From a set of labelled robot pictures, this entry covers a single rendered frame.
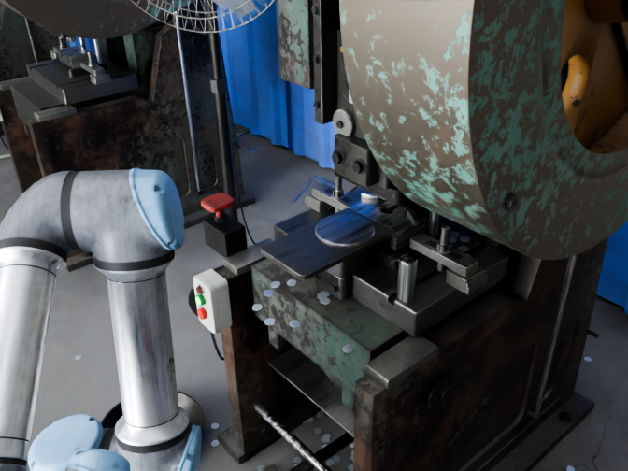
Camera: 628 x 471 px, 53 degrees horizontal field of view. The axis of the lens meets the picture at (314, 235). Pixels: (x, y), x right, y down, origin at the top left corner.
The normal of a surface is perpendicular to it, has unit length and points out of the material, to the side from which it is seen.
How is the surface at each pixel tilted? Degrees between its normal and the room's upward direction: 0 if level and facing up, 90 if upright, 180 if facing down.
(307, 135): 90
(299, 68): 90
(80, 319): 0
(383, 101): 107
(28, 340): 58
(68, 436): 7
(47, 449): 7
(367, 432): 90
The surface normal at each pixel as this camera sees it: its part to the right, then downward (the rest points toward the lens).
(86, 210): 0.01, 0.02
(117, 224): 0.02, 0.27
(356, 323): -0.02, -0.85
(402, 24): -0.76, 0.42
